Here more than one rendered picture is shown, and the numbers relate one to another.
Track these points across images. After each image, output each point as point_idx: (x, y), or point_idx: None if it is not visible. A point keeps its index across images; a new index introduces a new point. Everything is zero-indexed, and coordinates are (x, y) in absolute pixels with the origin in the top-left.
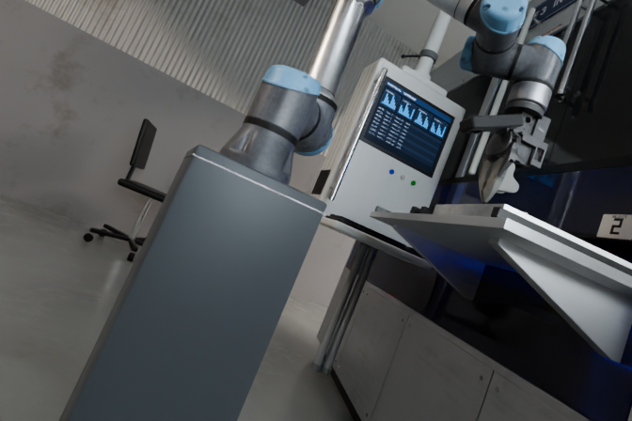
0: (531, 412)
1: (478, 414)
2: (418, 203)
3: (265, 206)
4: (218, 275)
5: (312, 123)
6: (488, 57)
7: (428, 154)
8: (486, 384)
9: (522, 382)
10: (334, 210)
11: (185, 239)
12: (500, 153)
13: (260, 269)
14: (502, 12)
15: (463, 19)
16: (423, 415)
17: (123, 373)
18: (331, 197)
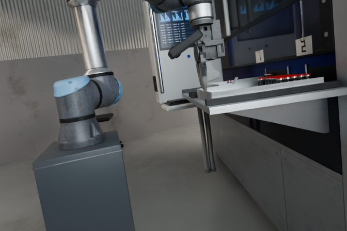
0: (302, 167)
1: (282, 173)
2: (214, 63)
3: (87, 167)
4: (86, 211)
5: (96, 97)
6: (161, 5)
7: None
8: (280, 156)
9: (293, 151)
10: (169, 96)
11: (58, 207)
12: (198, 60)
13: (105, 195)
14: None
15: None
16: (262, 178)
17: None
18: (162, 92)
